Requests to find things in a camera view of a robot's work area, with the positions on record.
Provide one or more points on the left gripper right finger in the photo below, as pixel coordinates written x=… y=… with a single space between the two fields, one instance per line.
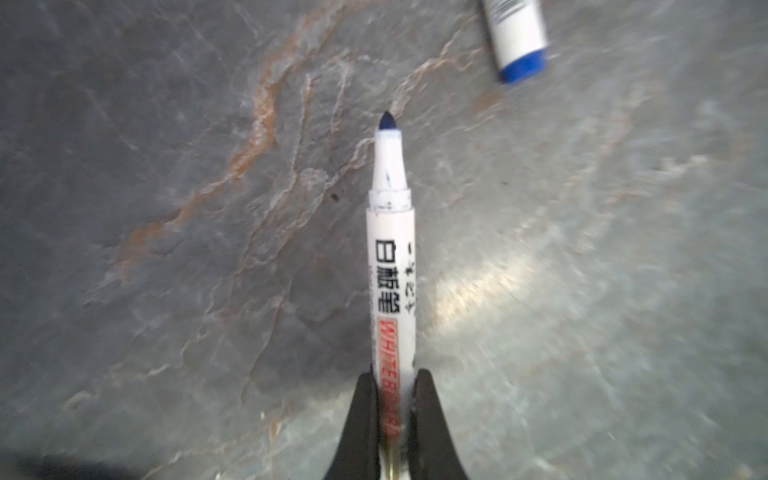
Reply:
x=431 y=450

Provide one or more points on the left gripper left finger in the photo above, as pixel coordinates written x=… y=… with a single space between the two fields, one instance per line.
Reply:
x=357 y=453

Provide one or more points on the white marker pen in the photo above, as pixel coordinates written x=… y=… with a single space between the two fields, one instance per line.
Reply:
x=390 y=231
x=518 y=37

